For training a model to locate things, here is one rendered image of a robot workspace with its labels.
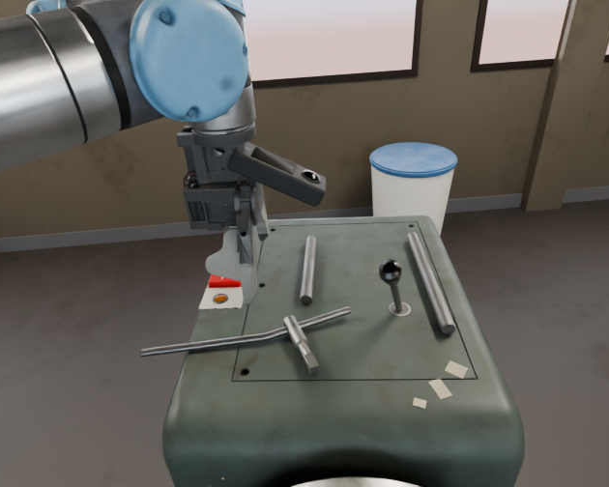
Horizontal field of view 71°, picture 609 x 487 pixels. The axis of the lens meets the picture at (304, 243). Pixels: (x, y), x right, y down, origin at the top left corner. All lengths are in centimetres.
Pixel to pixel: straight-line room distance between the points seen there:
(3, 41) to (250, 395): 49
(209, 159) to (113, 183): 307
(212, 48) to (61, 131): 10
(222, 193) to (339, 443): 35
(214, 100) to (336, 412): 44
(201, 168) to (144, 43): 26
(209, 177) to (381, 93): 280
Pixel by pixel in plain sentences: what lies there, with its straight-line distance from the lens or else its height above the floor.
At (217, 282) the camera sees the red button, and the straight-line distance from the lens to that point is 82.
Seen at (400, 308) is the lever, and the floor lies 127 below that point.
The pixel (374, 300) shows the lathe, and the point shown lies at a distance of 76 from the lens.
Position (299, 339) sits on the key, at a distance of 66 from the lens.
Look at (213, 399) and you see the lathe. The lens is 64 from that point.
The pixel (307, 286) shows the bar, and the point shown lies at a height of 128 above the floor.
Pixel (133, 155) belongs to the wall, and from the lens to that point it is 343.
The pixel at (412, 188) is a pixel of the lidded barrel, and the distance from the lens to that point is 279.
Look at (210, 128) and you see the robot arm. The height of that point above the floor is 161.
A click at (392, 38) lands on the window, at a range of 320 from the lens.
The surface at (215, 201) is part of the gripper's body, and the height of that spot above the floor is 153.
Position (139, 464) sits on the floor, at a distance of 219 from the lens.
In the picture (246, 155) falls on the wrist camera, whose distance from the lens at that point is 49.
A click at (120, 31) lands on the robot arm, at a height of 172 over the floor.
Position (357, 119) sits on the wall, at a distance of 327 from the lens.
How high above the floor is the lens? 174
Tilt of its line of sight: 32 degrees down
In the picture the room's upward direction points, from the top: 4 degrees counter-clockwise
